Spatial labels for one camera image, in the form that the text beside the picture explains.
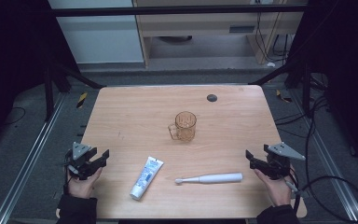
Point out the white electric toothbrush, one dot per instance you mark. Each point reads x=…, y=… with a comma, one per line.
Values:
x=219, y=178

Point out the black horizontal frame bar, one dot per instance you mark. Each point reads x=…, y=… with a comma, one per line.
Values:
x=167, y=11

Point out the white toothpaste tube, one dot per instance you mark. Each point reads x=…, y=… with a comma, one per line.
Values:
x=146, y=177

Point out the dark round table grommet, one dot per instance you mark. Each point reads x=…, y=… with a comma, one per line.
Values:
x=211, y=98

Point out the white cabinet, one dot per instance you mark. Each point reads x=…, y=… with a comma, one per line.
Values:
x=99, y=40

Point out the person's right hand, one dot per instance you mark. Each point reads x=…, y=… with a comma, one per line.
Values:
x=278, y=191

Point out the small white floor object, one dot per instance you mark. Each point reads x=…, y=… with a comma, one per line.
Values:
x=271, y=64

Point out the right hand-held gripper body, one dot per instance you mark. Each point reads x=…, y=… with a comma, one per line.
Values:
x=278, y=166

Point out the black curtain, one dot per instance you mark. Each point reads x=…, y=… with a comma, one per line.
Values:
x=348, y=62
x=12, y=46

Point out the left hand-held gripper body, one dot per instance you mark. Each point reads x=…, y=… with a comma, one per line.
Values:
x=78, y=165

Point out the aluminium floor rail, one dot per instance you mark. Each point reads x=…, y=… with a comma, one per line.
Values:
x=28, y=161
x=326, y=161

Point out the light wooden desk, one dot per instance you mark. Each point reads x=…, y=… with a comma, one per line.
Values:
x=199, y=23

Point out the transparent orange cup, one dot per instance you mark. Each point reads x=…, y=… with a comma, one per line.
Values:
x=185, y=130

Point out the black metal frame stand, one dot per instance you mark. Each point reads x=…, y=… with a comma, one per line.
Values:
x=48, y=93
x=306, y=90

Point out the person's left hand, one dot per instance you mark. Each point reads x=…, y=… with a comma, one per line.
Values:
x=81, y=188

